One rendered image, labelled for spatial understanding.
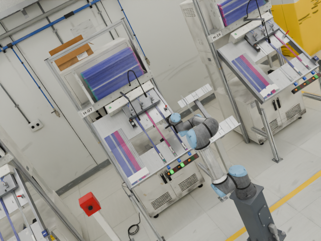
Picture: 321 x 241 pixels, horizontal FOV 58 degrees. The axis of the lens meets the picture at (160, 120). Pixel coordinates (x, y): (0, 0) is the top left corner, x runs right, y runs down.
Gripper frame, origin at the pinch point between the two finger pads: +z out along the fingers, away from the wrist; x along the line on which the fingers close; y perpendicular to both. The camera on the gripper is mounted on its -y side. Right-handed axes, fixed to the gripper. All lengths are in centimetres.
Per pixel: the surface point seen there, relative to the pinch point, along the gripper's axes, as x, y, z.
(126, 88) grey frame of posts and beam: 15, 51, 10
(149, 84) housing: -5.4, 44.0, 10.1
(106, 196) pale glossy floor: 97, -28, 143
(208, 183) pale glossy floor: -12, -73, 63
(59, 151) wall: 124, 60, 175
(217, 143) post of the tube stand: -32, -37, 17
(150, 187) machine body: 44, -40, 42
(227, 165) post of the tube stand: -33, -63, 31
